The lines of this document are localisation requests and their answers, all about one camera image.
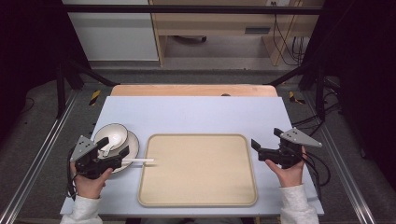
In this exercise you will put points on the light blue table mat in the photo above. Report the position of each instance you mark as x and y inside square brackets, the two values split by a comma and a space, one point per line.
[193, 115]

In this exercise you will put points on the person's right hand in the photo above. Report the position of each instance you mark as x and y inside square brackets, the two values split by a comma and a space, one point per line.
[289, 175]

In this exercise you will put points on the white chopsticks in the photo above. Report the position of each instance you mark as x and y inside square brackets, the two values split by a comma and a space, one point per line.
[140, 160]

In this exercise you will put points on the black metal frame stand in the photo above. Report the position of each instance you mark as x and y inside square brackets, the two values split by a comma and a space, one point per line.
[319, 90]
[67, 81]

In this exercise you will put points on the white bowl dark rim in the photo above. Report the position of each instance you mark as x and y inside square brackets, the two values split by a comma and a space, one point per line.
[115, 137]

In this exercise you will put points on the person's left hand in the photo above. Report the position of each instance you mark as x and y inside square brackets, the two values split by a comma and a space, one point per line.
[90, 186]

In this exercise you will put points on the yellow black floor tape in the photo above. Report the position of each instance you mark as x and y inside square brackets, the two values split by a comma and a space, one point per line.
[292, 97]
[95, 97]

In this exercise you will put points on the light wooden desk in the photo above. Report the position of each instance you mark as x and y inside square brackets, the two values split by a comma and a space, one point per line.
[214, 23]

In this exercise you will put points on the aluminium floor rail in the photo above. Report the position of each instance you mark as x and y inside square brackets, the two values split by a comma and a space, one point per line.
[345, 168]
[40, 149]

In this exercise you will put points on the white cabinet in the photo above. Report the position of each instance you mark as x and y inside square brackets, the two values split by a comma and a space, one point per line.
[115, 34]

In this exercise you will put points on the wooden table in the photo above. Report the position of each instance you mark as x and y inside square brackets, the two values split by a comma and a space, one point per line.
[186, 90]

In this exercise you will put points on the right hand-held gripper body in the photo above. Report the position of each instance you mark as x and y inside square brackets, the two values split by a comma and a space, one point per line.
[292, 149]

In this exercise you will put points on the dark curtain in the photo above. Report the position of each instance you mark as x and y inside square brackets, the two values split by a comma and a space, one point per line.
[364, 62]
[28, 46]

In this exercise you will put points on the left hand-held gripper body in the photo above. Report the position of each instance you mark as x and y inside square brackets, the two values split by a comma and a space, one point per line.
[83, 148]

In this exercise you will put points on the beige tray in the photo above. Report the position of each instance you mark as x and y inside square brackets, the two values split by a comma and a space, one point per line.
[197, 171]

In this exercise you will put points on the white ceramic spoon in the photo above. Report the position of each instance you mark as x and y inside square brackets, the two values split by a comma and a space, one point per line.
[112, 141]

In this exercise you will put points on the white plate dark rim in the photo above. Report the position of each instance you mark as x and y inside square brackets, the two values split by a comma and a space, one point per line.
[134, 146]

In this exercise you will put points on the black horizontal frame bar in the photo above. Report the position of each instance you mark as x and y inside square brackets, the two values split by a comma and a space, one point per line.
[186, 9]

